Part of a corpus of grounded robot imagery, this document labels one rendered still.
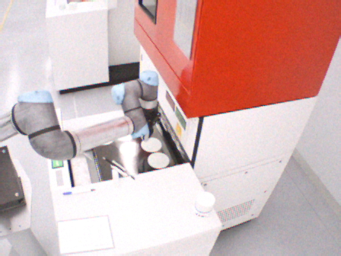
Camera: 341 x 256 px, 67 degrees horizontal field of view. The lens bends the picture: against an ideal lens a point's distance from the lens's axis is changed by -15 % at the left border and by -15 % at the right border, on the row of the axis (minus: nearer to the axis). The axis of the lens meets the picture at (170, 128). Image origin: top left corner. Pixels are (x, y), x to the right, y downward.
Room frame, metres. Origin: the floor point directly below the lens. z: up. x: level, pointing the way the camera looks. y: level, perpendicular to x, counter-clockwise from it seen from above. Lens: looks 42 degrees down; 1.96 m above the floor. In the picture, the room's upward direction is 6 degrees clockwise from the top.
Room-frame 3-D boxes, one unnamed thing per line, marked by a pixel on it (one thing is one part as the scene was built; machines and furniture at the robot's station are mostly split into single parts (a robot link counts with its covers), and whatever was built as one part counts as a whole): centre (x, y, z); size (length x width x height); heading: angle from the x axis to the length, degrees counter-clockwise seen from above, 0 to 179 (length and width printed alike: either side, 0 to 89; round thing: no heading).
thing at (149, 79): (1.01, 0.11, 1.27); 0.09 x 0.08 x 0.11; 125
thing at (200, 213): (0.64, -0.16, 1.01); 0.07 x 0.07 x 0.10
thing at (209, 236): (0.61, 0.11, 0.89); 0.62 x 0.35 x 0.14; 114
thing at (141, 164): (1.00, 0.18, 0.90); 0.34 x 0.34 x 0.01; 24
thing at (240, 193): (1.41, -0.25, 0.41); 0.82 x 0.71 x 0.82; 24
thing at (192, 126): (1.27, 0.06, 1.02); 0.82 x 0.03 x 0.40; 24
